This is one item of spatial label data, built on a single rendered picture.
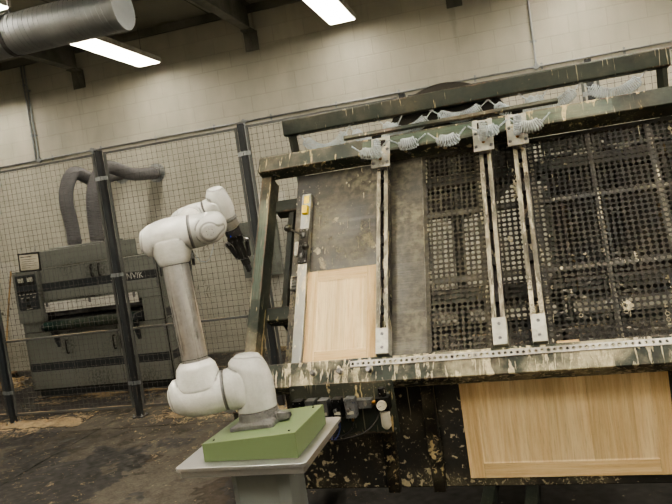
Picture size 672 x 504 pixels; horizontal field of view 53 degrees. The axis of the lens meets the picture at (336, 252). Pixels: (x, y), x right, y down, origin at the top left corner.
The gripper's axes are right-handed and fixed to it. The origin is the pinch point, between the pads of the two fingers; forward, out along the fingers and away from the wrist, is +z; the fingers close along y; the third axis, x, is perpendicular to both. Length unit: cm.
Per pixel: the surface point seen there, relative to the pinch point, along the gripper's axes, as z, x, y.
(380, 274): 24, -10, -59
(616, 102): -12, -69, -180
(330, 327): 39, 6, -31
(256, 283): 18.5, -14.5, 7.3
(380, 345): 44, 21, -57
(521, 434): 101, 25, -109
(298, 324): 34.8, 5.5, -15.8
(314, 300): 29.9, -6.3, -23.2
